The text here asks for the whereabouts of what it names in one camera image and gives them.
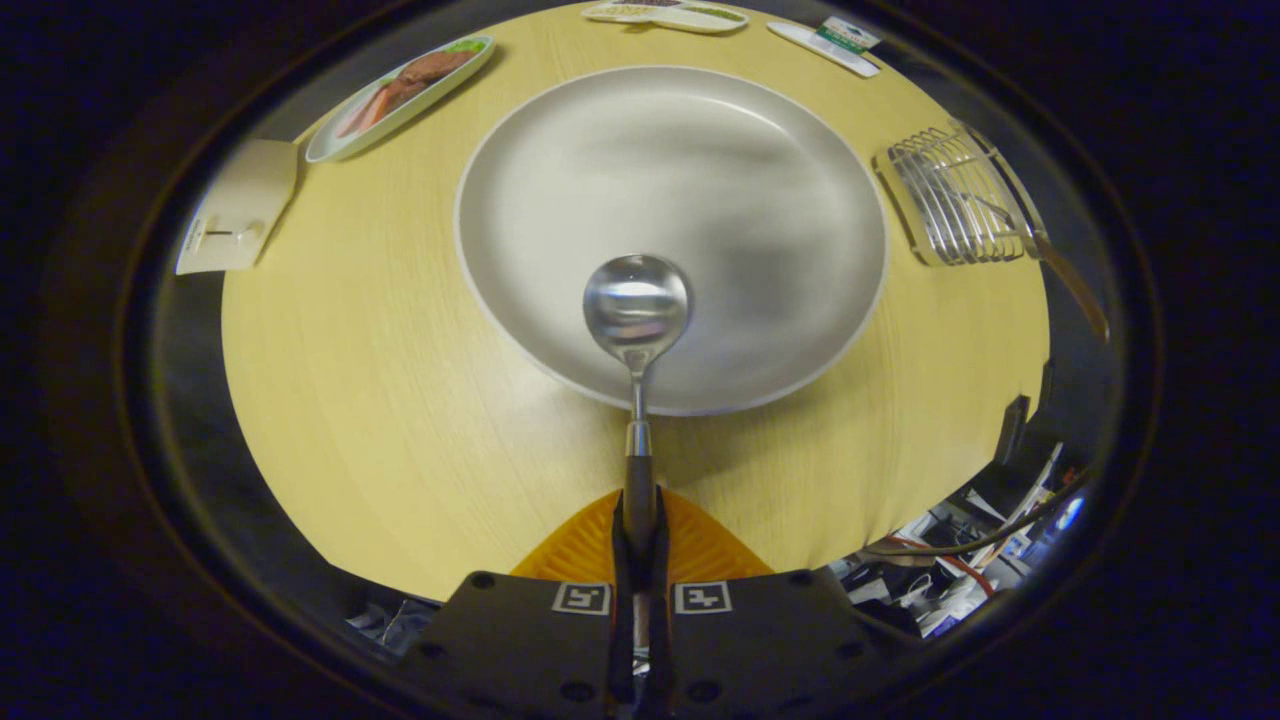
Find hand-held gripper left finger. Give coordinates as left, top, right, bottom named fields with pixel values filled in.
left=400, top=487, right=641, bottom=716

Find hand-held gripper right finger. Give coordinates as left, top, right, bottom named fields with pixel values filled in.
left=645, top=487, right=886, bottom=716

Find wooden handled metal spoon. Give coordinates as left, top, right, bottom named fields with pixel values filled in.
left=583, top=254, right=693, bottom=651

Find wooden handled metal fork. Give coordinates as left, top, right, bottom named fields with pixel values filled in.
left=1000, top=190, right=1112, bottom=343

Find white empty plate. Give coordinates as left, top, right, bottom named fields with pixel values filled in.
left=455, top=66, right=890, bottom=418

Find light green food plate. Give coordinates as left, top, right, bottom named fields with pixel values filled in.
left=305, top=35, right=496, bottom=164

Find white toaster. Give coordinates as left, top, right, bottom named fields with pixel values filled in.
left=175, top=139, right=300, bottom=276

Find brown meat slices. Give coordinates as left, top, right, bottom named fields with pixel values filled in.
left=340, top=50, right=476, bottom=139

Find white square coaster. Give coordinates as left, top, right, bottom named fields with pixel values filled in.
left=767, top=21, right=883, bottom=79

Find white divided condiment dish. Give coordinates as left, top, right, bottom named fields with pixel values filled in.
left=580, top=0, right=750, bottom=35

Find clear plastic water bottle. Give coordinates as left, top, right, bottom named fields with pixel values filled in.
left=812, top=16, right=883, bottom=56

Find red cable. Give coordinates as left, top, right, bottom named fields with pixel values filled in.
left=885, top=535, right=997, bottom=599

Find black cable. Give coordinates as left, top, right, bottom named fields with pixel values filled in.
left=860, top=470, right=1097, bottom=559

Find metal wire cutlery rack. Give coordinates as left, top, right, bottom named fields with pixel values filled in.
left=873, top=120, right=1051, bottom=268

